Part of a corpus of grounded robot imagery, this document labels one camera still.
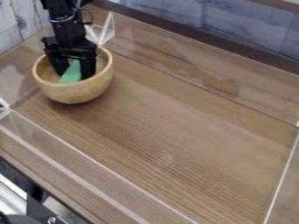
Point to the black table frame bracket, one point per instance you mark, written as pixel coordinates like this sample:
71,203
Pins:
49,212

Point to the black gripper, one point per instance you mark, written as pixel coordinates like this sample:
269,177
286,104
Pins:
69,44

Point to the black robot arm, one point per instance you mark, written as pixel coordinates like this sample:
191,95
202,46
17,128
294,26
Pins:
65,8

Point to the clear acrylic corner bracket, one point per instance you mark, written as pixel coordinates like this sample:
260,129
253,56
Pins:
101,34

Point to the clear acrylic tray wall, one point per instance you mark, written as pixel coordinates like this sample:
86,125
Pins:
79,181

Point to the wooden bowl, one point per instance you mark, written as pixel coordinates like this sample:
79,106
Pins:
82,91

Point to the green rectangular block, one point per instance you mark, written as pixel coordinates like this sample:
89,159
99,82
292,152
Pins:
73,74

